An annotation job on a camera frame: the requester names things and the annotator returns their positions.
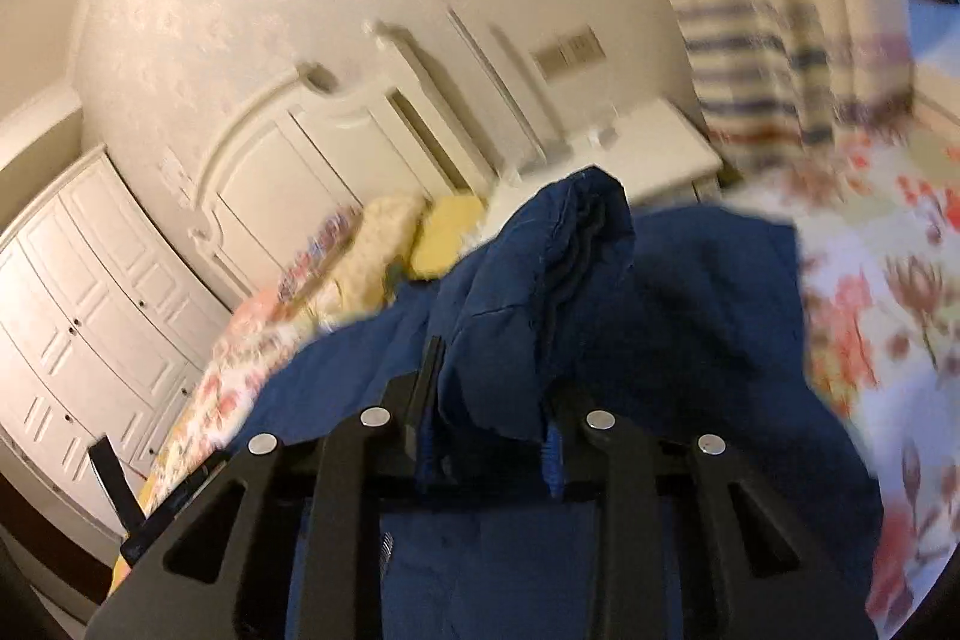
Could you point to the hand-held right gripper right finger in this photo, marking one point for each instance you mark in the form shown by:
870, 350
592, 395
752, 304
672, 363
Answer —
553, 460

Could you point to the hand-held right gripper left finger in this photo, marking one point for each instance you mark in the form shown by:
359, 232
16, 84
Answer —
406, 406

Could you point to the navy blue puffer jacket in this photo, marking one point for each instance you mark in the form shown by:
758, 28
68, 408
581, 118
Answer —
675, 310

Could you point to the cream fluffy pillow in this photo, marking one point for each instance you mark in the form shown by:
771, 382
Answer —
379, 257

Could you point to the white panelled wardrobe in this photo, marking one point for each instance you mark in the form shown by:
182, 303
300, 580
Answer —
75, 325

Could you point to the floral pillow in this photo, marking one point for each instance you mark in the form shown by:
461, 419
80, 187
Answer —
319, 254

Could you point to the yellow pillow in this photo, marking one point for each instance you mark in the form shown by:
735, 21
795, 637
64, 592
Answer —
446, 235

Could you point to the cream carved headboard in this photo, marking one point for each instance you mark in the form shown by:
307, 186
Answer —
262, 197

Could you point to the cream nightstand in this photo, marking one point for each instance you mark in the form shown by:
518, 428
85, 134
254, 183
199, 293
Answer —
645, 145

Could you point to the floral bed sheet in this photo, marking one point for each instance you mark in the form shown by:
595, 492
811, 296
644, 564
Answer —
862, 280

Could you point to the striped hanging cloth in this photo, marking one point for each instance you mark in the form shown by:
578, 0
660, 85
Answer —
735, 55

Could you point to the white wall control panel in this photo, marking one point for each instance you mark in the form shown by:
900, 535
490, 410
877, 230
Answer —
174, 174

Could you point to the beige wall switch plate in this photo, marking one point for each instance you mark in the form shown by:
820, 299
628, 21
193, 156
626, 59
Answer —
568, 54

